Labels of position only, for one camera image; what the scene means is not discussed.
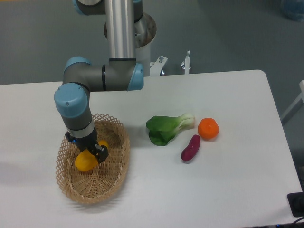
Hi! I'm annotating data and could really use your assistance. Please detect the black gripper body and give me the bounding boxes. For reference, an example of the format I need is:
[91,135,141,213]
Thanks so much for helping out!
[65,128,97,152]

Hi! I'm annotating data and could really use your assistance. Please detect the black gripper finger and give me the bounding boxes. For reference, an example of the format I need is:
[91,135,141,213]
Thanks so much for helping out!
[89,144,109,163]

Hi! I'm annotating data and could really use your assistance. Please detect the yellow mango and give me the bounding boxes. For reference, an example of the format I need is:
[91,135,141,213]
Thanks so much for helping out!
[75,140,109,171]

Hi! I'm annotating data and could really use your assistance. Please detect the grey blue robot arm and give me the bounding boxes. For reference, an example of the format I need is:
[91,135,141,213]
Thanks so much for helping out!
[54,0,144,163]

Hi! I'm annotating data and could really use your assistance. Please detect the oval wicker basket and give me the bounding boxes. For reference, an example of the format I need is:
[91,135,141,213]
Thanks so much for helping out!
[56,114,130,204]

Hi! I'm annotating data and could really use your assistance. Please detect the green bok choy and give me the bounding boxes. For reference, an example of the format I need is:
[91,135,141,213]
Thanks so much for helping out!
[146,113,195,146]

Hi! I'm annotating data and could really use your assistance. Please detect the purple sweet potato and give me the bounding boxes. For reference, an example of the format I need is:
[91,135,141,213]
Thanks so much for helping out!
[181,134,200,162]

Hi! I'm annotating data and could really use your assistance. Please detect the orange tangerine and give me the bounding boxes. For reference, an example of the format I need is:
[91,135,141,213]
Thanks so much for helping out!
[198,118,219,140]

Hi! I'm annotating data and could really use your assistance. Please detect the black device at edge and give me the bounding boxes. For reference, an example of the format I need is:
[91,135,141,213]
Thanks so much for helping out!
[287,192,304,217]

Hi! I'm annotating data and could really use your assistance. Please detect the white furniture leg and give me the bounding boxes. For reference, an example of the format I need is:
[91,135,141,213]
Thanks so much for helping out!
[280,80,304,126]

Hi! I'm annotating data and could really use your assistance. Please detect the white metal base frame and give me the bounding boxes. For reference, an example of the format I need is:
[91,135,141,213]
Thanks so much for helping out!
[150,50,191,77]

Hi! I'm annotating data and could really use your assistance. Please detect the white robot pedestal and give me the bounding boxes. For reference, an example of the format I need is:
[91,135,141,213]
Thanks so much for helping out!
[135,44,151,77]

